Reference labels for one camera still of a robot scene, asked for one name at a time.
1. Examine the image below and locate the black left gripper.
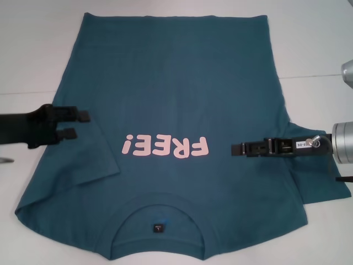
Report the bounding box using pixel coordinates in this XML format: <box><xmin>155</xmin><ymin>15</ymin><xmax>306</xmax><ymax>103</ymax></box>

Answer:
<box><xmin>0</xmin><ymin>103</ymin><xmax>92</xmax><ymax>150</ymax></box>

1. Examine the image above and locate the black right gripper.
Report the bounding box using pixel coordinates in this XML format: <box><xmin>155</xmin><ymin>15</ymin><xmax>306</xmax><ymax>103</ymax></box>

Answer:
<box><xmin>230</xmin><ymin>134</ymin><xmax>335</xmax><ymax>159</ymax></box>

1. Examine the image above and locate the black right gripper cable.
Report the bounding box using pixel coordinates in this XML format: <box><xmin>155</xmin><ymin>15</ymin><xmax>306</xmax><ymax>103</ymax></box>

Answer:
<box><xmin>317</xmin><ymin>135</ymin><xmax>353</xmax><ymax>183</ymax></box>

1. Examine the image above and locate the teal t-shirt with pink print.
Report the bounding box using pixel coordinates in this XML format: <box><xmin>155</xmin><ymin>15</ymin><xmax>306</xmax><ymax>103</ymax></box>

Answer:
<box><xmin>15</xmin><ymin>12</ymin><xmax>353</xmax><ymax>255</ymax></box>

